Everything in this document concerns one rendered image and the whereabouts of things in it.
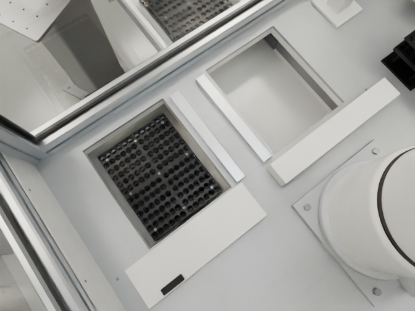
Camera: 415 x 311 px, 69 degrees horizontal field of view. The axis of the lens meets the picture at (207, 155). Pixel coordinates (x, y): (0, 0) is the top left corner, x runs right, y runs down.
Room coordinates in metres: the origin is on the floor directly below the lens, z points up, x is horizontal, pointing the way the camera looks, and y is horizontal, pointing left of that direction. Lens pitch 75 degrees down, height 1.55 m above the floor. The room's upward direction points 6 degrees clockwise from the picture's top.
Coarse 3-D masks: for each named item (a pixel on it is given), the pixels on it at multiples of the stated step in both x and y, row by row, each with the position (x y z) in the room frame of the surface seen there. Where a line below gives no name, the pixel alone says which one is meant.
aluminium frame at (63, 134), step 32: (288, 0) 0.56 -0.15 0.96; (224, 32) 0.43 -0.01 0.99; (160, 64) 0.34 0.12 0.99; (128, 96) 0.26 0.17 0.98; (0, 128) 0.13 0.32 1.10; (64, 128) 0.18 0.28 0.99; (0, 160) 0.09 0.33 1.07; (32, 160) 0.11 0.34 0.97; (0, 192) 0.04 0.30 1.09; (32, 224) -0.01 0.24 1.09; (32, 256) -0.05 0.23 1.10; (64, 288) -0.09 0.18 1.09
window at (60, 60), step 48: (0, 0) 0.23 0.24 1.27; (48, 0) 0.25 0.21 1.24; (96, 0) 0.29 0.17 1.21; (144, 0) 0.34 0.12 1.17; (192, 0) 0.40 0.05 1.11; (240, 0) 0.48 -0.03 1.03; (0, 48) 0.20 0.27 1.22; (48, 48) 0.23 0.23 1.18; (96, 48) 0.27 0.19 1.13; (144, 48) 0.32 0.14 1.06; (0, 96) 0.17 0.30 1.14; (48, 96) 0.20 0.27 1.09; (96, 96) 0.24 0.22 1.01
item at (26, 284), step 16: (0, 208) 0.01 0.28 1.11; (0, 224) -0.01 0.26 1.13; (0, 240) -0.03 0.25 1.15; (16, 240) -0.03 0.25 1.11; (0, 256) -0.04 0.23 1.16; (16, 256) -0.05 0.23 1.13; (0, 272) -0.06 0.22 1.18; (16, 272) -0.06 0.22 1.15; (32, 272) -0.07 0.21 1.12; (0, 288) -0.07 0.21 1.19; (16, 288) -0.08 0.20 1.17; (32, 288) -0.08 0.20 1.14; (48, 288) -0.09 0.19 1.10; (0, 304) -0.09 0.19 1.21; (16, 304) -0.09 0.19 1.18; (32, 304) -0.09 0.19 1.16; (48, 304) -0.10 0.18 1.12
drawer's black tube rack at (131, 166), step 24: (168, 120) 0.25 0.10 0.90; (144, 144) 0.19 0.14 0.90; (168, 144) 0.20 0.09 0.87; (120, 168) 0.13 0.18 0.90; (144, 168) 0.14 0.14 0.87; (168, 168) 0.14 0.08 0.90; (192, 168) 0.15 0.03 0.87; (144, 192) 0.09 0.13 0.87; (168, 192) 0.09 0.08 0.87; (192, 192) 0.09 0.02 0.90; (216, 192) 0.10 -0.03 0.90; (144, 216) 0.03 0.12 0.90; (168, 216) 0.04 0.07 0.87
